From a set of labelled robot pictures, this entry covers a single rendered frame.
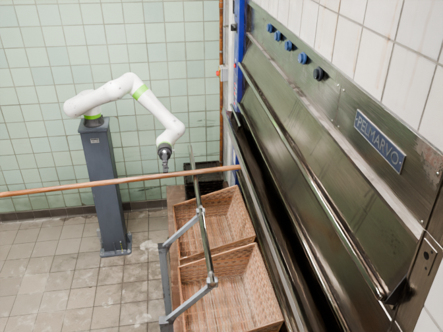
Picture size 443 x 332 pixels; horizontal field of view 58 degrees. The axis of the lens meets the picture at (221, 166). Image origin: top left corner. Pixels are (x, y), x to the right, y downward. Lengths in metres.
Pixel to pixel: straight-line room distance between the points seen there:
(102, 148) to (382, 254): 2.36
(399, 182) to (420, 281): 0.22
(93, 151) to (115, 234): 0.81
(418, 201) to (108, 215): 2.78
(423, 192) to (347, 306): 0.51
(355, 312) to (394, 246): 0.31
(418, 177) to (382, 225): 0.20
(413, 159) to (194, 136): 2.89
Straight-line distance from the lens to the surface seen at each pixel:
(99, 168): 3.15
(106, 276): 3.49
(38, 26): 3.45
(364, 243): 1.12
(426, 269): 0.93
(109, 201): 3.32
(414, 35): 0.91
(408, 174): 0.96
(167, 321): 1.91
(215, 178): 2.98
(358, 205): 1.16
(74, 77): 3.51
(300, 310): 1.33
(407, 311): 1.04
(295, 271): 1.48
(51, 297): 3.48
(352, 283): 1.29
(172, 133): 2.62
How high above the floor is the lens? 2.47
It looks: 32 degrees down
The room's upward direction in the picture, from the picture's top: straight up
